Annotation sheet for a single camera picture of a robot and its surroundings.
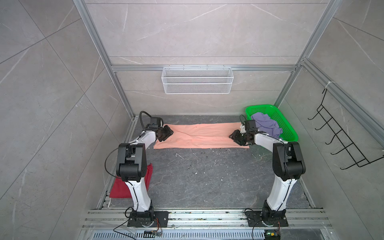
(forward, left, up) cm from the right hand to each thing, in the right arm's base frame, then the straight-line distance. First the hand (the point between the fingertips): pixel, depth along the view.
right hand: (230, 135), depth 101 cm
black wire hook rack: (-29, -43, +25) cm, 57 cm away
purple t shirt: (+14, -30, -5) cm, 34 cm away
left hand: (+3, +40, +5) cm, 41 cm away
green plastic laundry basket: (0, -41, 0) cm, 41 cm away
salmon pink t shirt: (+3, +20, -3) cm, 21 cm away
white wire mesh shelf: (+30, +21, +25) cm, 44 cm away
